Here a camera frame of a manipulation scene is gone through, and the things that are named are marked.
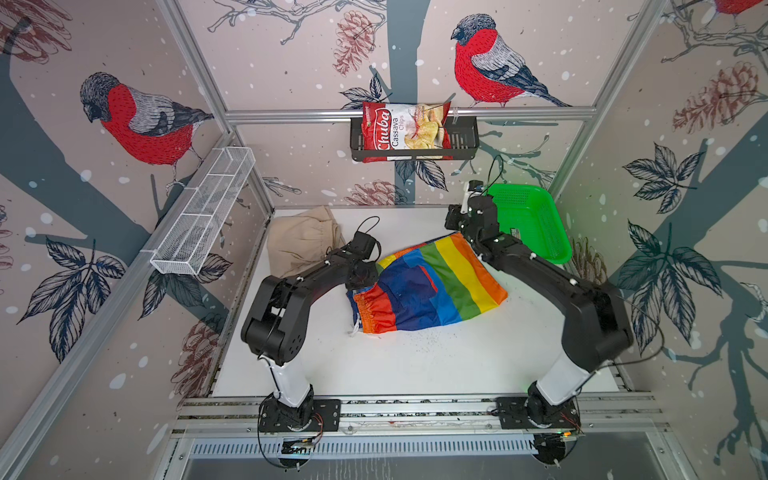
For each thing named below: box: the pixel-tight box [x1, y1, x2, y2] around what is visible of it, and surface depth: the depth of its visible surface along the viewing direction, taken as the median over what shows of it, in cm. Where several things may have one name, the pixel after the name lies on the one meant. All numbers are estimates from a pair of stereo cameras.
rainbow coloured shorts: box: [346, 232, 508, 333], surface depth 95 cm
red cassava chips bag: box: [362, 101, 453, 163], surface depth 90 cm
